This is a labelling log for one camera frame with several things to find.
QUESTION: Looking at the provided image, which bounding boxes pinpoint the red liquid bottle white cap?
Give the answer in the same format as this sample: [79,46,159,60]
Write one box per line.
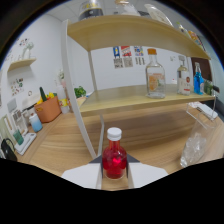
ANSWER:
[101,127,128,180]

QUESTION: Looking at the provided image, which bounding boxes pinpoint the clear bottle orange cap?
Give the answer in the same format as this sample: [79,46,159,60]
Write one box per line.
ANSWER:
[145,48,167,99]

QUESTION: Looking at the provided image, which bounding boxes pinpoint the yellow drink can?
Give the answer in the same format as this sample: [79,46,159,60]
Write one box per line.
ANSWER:
[187,29,203,48]

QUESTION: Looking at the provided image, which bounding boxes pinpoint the clear glass cup with ice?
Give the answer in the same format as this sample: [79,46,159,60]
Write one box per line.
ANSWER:
[179,103,219,169]

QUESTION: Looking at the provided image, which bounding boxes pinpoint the white stand with teal cup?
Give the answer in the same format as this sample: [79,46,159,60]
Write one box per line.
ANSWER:
[13,129,37,156]

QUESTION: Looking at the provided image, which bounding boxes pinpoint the small white blue jar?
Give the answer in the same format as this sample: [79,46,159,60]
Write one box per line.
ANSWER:
[28,113,44,133]

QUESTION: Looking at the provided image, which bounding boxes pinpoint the orange pot with toys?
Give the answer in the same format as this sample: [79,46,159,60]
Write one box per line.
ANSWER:
[34,87,63,124]

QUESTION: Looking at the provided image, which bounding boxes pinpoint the black bag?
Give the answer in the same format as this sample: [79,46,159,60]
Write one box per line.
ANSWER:
[0,138,18,162]

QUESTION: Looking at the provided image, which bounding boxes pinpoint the green potted plant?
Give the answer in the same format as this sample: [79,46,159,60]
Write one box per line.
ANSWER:
[73,85,87,99]

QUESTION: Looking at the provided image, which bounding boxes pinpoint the white notebook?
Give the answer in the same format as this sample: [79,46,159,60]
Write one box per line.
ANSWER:
[194,101,219,121]

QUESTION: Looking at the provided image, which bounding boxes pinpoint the blue liquid bottle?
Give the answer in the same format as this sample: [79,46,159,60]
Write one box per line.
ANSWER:
[193,61,205,96]

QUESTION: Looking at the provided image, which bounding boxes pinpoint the dark green bottle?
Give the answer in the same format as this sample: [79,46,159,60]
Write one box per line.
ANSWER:
[203,79,214,96]

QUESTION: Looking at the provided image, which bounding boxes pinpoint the brown door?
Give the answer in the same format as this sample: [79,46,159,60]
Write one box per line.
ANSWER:
[191,56,213,83]

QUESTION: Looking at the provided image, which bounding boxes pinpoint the two-tier wooden shelf rack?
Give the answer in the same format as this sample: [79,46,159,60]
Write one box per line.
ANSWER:
[60,14,216,159]

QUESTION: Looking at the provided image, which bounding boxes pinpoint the tall black silver can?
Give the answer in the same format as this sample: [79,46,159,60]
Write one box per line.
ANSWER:
[78,0,104,22]

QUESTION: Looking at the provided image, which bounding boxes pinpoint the glass bottle cork lid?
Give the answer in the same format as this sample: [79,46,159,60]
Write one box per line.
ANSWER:
[114,0,141,17]

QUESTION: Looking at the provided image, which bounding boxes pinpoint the wooden wall shelf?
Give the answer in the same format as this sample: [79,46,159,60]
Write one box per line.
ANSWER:
[7,58,38,72]

